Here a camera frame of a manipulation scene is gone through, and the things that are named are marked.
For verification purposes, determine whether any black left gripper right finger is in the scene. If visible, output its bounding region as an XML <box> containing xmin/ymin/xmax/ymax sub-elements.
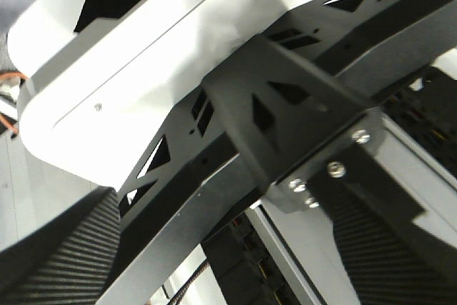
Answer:
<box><xmin>331</xmin><ymin>199</ymin><xmax>456</xmax><ymax>304</ymax></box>

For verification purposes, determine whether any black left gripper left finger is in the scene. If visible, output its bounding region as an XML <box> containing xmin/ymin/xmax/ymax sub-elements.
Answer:
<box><xmin>1</xmin><ymin>187</ymin><xmax>121</xmax><ymax>304</ymax></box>

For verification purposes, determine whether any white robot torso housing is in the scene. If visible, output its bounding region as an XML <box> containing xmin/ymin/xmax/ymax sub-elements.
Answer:
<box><xmin>8</xmin><ymin>0</ymin><xmax>310</xmax><ymax>188</ymax></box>

